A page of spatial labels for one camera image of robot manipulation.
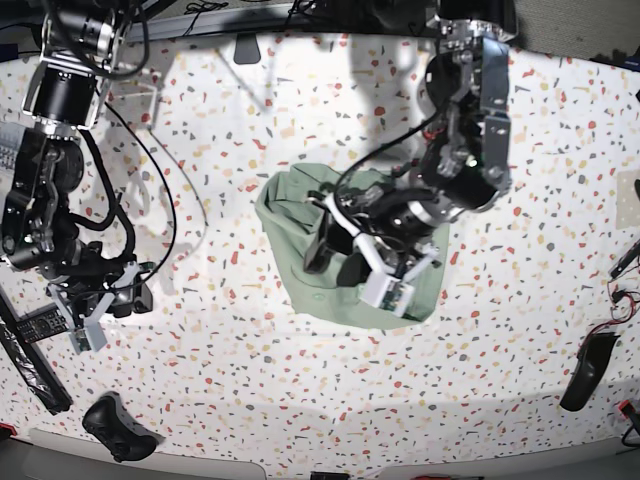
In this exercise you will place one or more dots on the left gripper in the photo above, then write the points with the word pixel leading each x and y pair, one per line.
pixel 385 227

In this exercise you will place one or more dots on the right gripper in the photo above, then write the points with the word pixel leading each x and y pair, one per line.
pixel 86 299

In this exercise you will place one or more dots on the green T-shirt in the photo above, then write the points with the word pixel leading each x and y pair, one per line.
pixel 291 224

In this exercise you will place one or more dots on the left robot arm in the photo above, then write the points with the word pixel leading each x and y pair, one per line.
pixel 463 146

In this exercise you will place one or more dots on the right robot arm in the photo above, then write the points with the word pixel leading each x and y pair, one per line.
pixel 90 266

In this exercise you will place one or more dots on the black TV remote control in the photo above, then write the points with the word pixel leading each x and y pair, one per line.
pixel 42 324

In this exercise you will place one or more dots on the terrazzo patterned table cloth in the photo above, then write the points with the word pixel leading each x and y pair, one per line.
pixel 224 368

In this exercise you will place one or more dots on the black game controller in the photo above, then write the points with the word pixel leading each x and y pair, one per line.
pixel 108 421

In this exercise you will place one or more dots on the long black bar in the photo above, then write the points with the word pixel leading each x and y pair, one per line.
pixel 31 364

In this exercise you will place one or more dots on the clear plastic parts box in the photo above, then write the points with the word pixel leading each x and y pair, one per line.
pixel 11 137

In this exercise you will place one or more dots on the small red clip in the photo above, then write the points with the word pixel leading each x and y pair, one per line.
pixel 626 408

